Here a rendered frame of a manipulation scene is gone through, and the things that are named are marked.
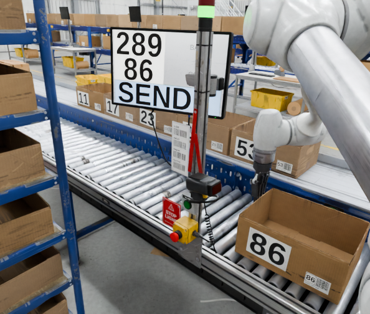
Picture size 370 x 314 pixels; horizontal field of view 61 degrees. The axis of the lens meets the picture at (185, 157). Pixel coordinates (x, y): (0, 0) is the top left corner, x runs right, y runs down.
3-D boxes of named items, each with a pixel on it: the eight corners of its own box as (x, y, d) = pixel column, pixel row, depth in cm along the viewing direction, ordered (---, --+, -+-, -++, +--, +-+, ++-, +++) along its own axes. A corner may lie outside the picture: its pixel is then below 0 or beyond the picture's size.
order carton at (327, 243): (233, 251, 124) (237, 214, 117) (266, 219, 145) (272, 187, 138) (338, 306, 101) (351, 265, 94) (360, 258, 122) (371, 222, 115)
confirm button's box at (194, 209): (180, 209, 120) (180, 193, 117) (185, 205, 122) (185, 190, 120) (194, 216, 116) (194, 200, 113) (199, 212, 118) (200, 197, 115)
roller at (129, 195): (123, 207, 159) (116, 204, 162) (189, 174, 195) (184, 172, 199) (121, 198, 157) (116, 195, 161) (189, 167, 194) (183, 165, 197)
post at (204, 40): (177, 255, 133) (184, 30, 98) (185, 249, 136) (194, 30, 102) (199, 269, 126) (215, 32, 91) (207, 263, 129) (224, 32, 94)
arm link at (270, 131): (257, 152, 121) (289, 151, 123) (262, 113, 115) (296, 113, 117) (248, 142, 131) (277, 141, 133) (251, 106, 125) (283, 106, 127)
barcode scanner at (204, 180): (212, 212, 104) (210, 183, 101) (185, 203, 112) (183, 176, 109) (223, 204, 109) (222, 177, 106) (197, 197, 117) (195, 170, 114)
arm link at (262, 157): (249, 147, 127) (247, 161, 129) (270, 153, 121) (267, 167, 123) (260, 141, 133) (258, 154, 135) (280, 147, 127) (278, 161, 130)
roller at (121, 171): (92, 190, 176) (87, 184, 178) (159, 163, 212) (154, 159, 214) (93, 183, 173) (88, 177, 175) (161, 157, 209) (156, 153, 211)
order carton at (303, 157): (228, 157, 177) (231, 128, 171) (255, 144, 198) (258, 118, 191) (294, 180, 154) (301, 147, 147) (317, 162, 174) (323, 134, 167)
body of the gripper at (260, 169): (260, 154, 134) (257, 174, 138) (250, 160, 129) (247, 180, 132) (276, 159, 130) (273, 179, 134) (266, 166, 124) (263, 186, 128)
